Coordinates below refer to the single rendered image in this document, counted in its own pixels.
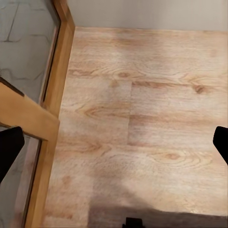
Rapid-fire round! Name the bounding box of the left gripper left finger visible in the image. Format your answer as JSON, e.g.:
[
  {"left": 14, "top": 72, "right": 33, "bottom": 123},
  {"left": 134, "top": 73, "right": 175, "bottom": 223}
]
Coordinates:
[{"left": 0, "top": 126, "right": 25, "bottom": 184}]

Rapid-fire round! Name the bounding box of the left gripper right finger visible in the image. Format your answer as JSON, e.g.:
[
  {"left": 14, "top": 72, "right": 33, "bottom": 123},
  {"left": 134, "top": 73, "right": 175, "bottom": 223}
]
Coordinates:
[{"left": 213, "top": 126, "right": 228, "bottom": 164}]

